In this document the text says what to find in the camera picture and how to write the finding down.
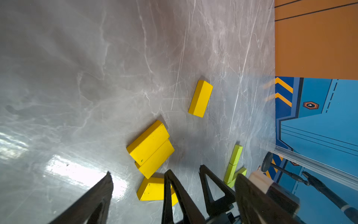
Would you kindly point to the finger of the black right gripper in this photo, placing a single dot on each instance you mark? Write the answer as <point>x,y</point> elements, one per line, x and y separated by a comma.
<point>219,198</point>
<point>191,213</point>

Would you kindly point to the yellow long block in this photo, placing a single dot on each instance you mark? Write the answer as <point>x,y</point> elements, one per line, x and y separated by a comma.
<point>151,189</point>
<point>200,99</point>
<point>156,160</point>
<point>142,148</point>

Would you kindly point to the black microphone stand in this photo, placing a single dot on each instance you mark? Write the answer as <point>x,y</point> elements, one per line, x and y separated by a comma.
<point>322,200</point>

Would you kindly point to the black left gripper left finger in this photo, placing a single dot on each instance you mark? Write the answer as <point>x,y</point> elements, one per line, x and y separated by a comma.
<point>92,207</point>

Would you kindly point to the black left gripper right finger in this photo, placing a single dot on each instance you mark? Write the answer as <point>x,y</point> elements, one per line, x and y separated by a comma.
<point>257,208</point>

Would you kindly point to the lime green long block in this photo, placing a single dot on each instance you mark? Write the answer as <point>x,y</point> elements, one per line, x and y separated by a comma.
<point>229,175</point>
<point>236,154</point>
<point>242,171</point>

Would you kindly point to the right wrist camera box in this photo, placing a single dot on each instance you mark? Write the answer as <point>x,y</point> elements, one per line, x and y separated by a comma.
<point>285,199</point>

